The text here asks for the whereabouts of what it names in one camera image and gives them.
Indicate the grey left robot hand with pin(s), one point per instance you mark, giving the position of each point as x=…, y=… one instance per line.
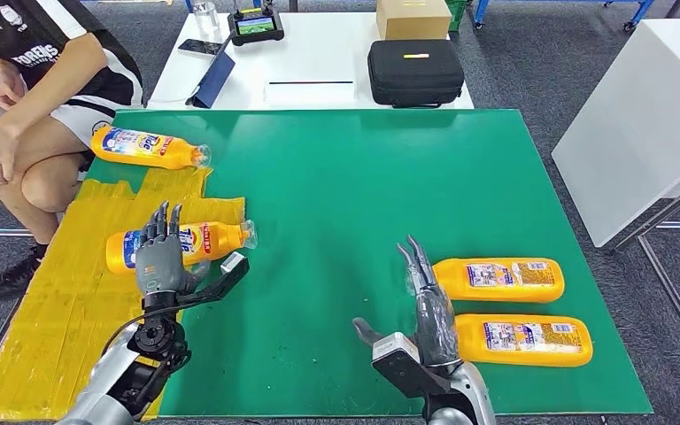
x=161, y=264

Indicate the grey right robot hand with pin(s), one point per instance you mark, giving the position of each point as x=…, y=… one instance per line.
x=437, y=328

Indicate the person's right hand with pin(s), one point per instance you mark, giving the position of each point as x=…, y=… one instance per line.
x=8, y=88

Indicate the orange detergent bottle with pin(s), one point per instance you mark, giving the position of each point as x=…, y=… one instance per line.
x=140, y=146
x=211, y=243
x=522, y=359
x=492, y=294

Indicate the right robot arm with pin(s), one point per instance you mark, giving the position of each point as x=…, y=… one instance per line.
x=469, y=393

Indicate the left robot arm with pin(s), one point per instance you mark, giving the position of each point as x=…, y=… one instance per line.
x=99, y=393

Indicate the person's left forearm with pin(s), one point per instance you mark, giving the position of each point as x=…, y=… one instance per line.
x=52, y=88

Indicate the person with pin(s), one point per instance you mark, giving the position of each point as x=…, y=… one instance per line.
x=52, y=35

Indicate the yellow taped plastic sheet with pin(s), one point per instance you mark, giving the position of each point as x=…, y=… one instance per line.
x=52, y=352

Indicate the green table mat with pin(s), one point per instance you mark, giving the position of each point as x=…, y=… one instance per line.
x=346, y=205

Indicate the dark blue tablet folder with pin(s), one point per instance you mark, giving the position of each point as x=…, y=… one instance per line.
x=214, y=79

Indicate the black smartphone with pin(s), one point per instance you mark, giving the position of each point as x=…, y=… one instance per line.
x=199, y=47

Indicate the blue metal rack beam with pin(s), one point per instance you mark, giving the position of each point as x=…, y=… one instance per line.
x=188, y=4

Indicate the clear drinking glass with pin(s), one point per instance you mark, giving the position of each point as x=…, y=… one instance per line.
x=205, y=16

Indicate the black controller with screen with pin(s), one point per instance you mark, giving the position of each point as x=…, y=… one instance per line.
x=255, y=26

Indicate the black zip case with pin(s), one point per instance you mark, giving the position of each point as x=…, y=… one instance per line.
x=416, y=73

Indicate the white desk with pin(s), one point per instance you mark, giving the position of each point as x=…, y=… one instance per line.
x=316, y=53

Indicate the white side table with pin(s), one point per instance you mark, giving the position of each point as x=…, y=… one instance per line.
x=639, y=117

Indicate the brown cardboard box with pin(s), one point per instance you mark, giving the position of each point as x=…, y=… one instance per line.
x=413, y=19

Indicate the green plastic crate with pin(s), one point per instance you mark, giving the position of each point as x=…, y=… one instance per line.
x=457, y=13

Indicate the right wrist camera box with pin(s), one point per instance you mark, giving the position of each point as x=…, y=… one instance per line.
x=401, y=363

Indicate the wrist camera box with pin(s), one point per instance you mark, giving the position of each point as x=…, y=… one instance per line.
x=401, y=363
x=231, y=267

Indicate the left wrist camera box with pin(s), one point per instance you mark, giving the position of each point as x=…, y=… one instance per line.
x=231, y=267

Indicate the blue metal cart frame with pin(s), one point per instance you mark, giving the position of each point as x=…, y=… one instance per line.
x=551, y=2

